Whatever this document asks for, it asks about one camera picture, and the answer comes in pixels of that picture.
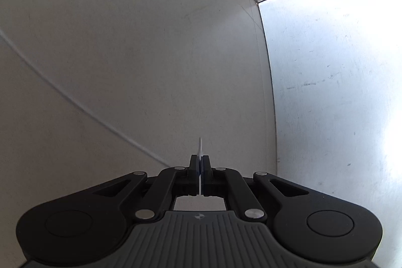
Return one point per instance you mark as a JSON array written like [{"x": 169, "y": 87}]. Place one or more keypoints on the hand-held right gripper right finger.
[{"x": 205, "y": 169}]

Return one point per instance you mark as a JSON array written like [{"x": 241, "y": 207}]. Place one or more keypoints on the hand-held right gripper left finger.
[{"x": 194, "y": 169}]

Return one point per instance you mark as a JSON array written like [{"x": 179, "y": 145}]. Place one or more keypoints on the white shoelace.
[{"x": 200, "y": 148}]

